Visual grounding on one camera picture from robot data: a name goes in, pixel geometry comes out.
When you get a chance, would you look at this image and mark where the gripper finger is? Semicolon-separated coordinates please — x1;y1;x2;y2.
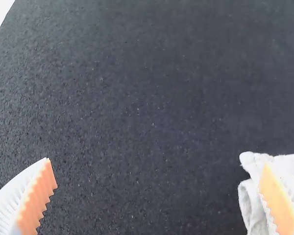
0;157;58;235
258;162;294;235

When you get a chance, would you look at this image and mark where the black mat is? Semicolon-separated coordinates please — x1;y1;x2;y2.
0;0;294;235

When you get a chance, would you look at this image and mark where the pale towel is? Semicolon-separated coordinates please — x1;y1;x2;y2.
237;151;294;235

